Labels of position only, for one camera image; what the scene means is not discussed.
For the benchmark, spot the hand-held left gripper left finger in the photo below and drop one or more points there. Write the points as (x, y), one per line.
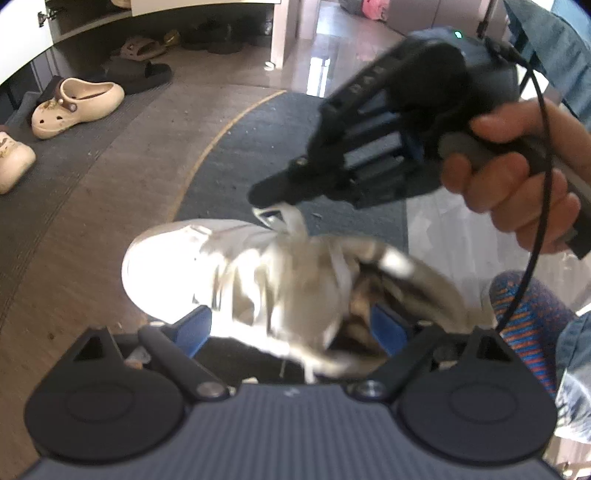
(194, 330)

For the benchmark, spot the person's striped trouser leg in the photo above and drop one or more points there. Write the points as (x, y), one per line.
(526, 314)

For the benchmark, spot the plain white cabinet door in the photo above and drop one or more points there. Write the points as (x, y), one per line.
(18, 37)

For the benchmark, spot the person's right forearm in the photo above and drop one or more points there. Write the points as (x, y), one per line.
(563, 55)

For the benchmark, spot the person's denim jacket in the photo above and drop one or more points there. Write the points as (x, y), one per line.
(575, 369)

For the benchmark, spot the grey shoe cabinet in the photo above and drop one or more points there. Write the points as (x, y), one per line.
(92, 25)

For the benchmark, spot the person's right hand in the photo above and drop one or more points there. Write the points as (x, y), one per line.
(508, 194)

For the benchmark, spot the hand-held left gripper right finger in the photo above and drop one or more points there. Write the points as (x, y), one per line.
(385, 323)

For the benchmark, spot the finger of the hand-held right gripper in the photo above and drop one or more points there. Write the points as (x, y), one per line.
(314, 194)
(323, 134)

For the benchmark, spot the cream clog with charms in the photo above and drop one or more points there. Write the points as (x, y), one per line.
(14, 161)
(87, 106)

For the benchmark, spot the black chunky shoe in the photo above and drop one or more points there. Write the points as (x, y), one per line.
(217, 39)

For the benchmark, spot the white chunky sneaker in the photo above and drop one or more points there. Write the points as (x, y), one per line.
(184, 267)

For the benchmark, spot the pink bag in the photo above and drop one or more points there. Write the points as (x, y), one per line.
(374, 9)

